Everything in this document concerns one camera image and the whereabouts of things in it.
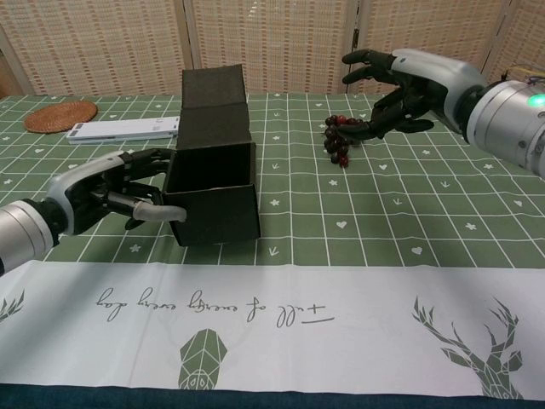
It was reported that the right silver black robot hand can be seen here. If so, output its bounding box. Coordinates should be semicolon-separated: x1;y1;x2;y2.
336;48;489;141

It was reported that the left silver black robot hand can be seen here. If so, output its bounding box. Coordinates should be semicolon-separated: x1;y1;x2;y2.
44;147;188;236

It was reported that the black cardboard box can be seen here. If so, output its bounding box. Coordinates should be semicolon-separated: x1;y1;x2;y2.
162;63;261;247

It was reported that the white folded stand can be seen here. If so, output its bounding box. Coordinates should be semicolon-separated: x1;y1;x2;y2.
66;116;180;145

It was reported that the round brown woven coaster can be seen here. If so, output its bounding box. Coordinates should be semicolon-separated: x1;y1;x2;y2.
23;100;99;135

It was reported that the dark red grape bunch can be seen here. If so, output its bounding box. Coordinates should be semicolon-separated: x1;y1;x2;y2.
323;113;368;168

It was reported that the bamboo folding screen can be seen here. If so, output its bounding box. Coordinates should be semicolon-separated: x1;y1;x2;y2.
0;0;545;97

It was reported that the green checked deer tablecloth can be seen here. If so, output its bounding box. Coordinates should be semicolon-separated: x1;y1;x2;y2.
0;91;545;404

